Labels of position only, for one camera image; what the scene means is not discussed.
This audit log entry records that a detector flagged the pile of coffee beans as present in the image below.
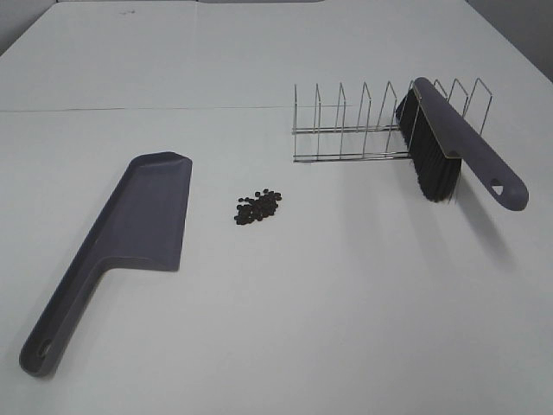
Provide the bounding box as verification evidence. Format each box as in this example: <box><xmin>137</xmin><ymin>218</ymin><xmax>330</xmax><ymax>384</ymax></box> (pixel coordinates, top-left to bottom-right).
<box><xmin>233</xmin><ymin>188</ymin><xmax>283</xmax><ymax>226</ymax></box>

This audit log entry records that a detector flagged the grey plastic dustpan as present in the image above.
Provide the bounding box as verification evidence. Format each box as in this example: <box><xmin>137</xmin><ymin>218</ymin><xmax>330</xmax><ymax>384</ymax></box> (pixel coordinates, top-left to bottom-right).
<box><xmin>19</xmin><ymin>151</ymin><xmax>193</xmax><ymax>378</ymax></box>

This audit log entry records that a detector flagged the chrome wire rack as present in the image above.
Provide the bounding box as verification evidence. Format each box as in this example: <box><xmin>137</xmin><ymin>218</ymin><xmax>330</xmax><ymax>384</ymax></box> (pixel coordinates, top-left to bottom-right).
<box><xmin>291</xmin><ymin>80</ymin><xmax>414</xmax><ymax>163</ymax></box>

